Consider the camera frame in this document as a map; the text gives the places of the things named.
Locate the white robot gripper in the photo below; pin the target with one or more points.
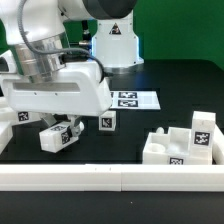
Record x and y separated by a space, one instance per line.
76 90

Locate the white chair seat part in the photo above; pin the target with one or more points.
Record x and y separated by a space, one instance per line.
171 148

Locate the white tagged bar part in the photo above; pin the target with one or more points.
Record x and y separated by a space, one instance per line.
17 118

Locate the small white tagged cube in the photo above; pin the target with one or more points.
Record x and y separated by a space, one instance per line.
107 121

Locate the white left fence block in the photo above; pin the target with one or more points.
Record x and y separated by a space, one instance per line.
5 135

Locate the paper sheet with tags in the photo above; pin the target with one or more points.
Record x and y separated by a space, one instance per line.
139 100

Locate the white front fence rail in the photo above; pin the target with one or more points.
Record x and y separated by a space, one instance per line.
93 177

